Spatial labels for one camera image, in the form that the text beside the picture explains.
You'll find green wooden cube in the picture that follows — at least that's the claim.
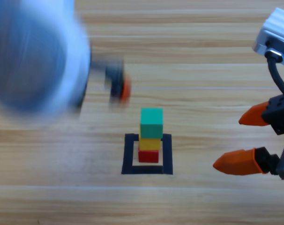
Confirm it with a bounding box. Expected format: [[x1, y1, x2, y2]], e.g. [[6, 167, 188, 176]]
[[139, 107, 164, 139]]

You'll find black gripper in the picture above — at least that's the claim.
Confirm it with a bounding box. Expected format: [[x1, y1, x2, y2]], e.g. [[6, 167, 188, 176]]
[[88, 60, 133, 105], [212, 86, 284, 181]]

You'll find black camera cable with plug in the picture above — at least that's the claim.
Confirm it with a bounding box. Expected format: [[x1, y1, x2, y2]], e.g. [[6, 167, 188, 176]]
[[265, 46, 284, 100]]

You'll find wrist camera silver housing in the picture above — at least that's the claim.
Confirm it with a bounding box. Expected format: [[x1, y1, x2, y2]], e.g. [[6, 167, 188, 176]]
[[252, 7, 284, 70]]

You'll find yellow wooden cube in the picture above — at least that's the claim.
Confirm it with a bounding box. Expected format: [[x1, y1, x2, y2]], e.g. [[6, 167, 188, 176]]
[[138, 137, 162, 151]]

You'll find red wooden cube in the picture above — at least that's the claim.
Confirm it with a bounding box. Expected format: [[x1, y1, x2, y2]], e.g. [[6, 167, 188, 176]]
[[138, 149, 159, 164]]

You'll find black tape square outline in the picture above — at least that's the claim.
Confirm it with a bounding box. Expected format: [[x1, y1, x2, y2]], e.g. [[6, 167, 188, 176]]
[[121, 133, 174, 175]]

